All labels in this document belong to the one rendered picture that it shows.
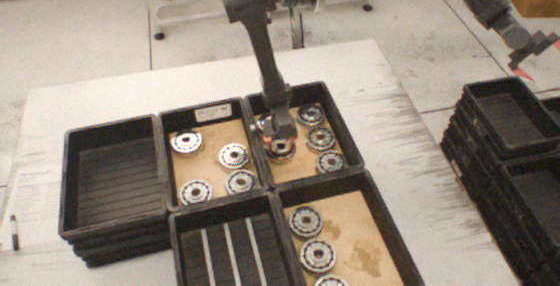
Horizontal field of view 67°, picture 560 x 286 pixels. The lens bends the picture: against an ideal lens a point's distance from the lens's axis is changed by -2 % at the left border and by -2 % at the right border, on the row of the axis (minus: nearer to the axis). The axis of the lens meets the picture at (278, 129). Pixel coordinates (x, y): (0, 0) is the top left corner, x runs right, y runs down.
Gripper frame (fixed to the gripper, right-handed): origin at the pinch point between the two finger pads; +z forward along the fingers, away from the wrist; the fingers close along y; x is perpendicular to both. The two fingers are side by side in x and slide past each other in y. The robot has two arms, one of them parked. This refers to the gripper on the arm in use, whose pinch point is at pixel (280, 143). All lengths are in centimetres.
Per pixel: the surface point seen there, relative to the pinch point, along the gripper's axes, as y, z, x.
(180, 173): -33.7, 3.8, -4.4
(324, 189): 10.5, -1.4, -20.6
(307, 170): 7.7, 4.0, -9.3
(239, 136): -13.2, 4.1, 8.5
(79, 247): -63, 3, -27
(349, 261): 13.6, 3.7, -41.9
